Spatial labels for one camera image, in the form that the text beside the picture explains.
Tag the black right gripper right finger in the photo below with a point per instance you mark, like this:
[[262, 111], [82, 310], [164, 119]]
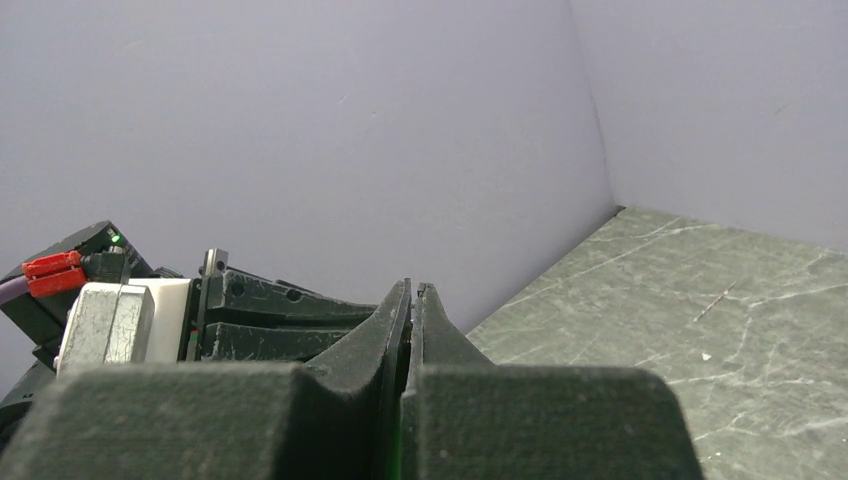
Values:
[[464, 417]]

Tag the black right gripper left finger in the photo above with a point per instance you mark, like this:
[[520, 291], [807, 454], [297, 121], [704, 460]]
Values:
[[333, 417]]

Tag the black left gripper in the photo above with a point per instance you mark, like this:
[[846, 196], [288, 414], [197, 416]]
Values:
[[237, 302]]

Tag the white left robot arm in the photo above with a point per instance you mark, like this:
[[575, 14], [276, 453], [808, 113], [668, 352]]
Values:
[[38, 295]]

